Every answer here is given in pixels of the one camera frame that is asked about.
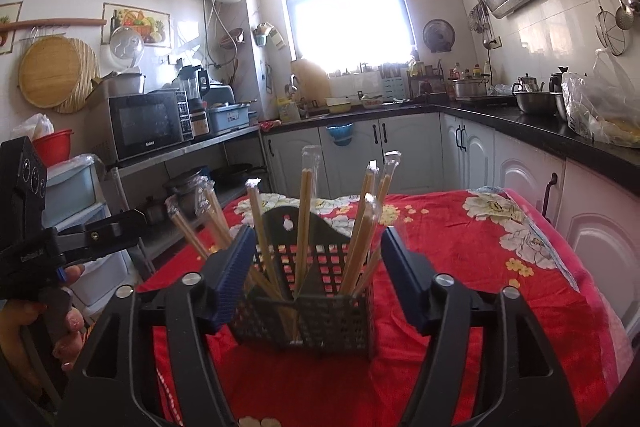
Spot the grey plastic box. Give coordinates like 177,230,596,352
206,102,251,134

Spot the bunch of hanging spoons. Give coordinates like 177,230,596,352
469,0,493,48

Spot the wooden rolling pin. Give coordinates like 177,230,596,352
0,18,108,32

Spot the small wall picture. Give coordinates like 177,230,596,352
0,2,23,55

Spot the steel stockpot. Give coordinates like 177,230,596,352
451,76,490,100

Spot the black kettle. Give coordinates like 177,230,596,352
549,67,571,94

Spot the red floral blanket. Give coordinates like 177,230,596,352
135,188,631,427

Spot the white plastic bag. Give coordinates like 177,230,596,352
11,113,55,142

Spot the red plastic basin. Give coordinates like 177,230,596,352
31,129,75,168

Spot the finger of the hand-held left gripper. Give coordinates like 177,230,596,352
55,209,149,265

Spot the person's left hand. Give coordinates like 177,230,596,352
0,264,93,385

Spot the small wall caddy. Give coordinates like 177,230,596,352
252,23,283,48

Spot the black kitchen countertop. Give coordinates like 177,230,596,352
260,99,640,165

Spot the pale cutlery holder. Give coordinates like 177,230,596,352
380,66,408,102

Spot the black wall fan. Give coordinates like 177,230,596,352
422,18,456,54

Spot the steel basin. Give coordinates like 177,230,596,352
512,91,563,115

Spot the black plastic utensil basket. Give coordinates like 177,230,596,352
227,193,377,355

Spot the steel cooking pot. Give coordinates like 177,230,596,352
165,174,211,202

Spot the clear plastic bag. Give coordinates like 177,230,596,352
561,48,640,148

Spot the wooden cutting board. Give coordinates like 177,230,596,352
291,58,331,94

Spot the pile of chopsticks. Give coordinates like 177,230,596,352
165,146,403,343

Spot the black microwave oven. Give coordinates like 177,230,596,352
107,89,195,162

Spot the fruit wall picture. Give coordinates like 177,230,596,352
101,3,171,48

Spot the kitchen window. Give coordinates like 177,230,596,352
275,0,418,75

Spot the black wok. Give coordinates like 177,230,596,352
210,163,255,188

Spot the black blender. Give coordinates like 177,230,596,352
175,64,211,112

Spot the metal shelf table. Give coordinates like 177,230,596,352
105,124,271,278

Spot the round bamboo tray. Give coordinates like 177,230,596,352
19,36,83,110

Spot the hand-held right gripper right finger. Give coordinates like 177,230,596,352
381,227,583,427

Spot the spice rack with bottles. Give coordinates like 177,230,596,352
407,59,448,96

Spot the plastic drawer cabinet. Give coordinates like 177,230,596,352
42,154,138,308

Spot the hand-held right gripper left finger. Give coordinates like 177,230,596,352
59,224,258,427

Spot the blue plastic basin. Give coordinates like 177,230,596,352
326,123,355,148

